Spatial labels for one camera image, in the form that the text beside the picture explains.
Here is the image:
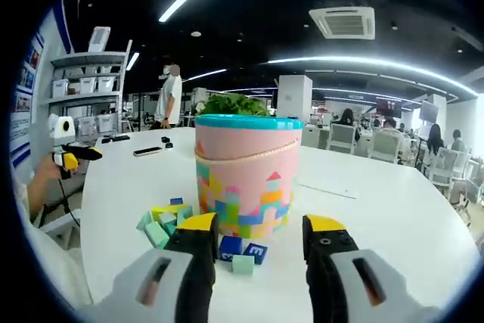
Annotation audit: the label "pink toy storage bucket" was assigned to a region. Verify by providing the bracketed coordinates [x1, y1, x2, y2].
[194, 113, 305, 240]

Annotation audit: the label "mint cube toy block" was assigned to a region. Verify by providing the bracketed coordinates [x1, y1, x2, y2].
[231, 253, 256, 275]

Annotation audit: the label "stack of white trays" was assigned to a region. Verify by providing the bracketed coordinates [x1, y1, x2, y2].
[88, 26, 112, 53]

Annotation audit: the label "grey metal shelf rack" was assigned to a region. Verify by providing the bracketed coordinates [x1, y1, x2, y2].
[39, 39, 133, 135]

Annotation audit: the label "blue letter toy block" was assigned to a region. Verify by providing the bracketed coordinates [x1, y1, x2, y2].
[243, 242, 268, 266]
[219, 234, 244, 262]

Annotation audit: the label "person's left hand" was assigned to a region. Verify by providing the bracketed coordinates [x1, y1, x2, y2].
[36, 154, 65, 185]

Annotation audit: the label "white square pillar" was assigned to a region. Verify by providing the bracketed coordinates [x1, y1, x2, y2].
[277, 74, 313, 120]

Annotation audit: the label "ceiling air conditioner unit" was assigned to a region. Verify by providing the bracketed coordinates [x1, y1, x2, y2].
[309, 6, 376, 41]

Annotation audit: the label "person in white shirt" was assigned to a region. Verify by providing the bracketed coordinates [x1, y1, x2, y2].
[10, 179, 94, 309]

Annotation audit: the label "green potted plant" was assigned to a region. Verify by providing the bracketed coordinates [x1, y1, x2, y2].
[195, 92, 271, 118]

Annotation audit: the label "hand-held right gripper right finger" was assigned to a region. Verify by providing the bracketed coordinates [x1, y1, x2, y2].
[301, 213, 443, 323]

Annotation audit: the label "pile of toy blocks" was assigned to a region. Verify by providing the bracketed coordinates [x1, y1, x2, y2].
[135, 197, 196, 250]

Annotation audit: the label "red display screen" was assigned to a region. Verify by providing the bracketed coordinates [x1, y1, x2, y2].
[376, 98, 402, 119]

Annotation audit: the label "white armrest office chair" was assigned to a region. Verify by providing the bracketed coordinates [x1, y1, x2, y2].
[39, 208, 82, 250]

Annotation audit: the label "short ceiling light strip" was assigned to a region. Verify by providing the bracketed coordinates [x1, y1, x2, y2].
[183, 68, 228, 82]

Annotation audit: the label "rows of white storage bins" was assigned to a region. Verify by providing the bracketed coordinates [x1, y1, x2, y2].
[51, 75, 118, 135]

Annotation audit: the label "group of white office chairs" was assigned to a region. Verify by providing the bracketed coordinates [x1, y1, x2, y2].
[302, 120, 484, 210]

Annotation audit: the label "curved ceiling light strip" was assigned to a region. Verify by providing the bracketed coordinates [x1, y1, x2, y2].
[260, 56, 479, 97]

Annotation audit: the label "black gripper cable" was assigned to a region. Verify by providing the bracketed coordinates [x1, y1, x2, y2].
[56, 178, 82, 228]

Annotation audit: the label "white table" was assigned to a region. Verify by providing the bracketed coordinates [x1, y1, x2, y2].
[79, 127, 481, 323]

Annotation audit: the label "wall-mounted monitor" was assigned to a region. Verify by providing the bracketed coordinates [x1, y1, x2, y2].
[419, 100, 439, 122]

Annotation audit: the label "smartphone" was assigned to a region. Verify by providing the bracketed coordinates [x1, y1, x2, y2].
[132, 146, 164, 157]

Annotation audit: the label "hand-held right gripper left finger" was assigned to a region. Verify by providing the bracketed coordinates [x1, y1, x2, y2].
[79, 212, 220, 323]

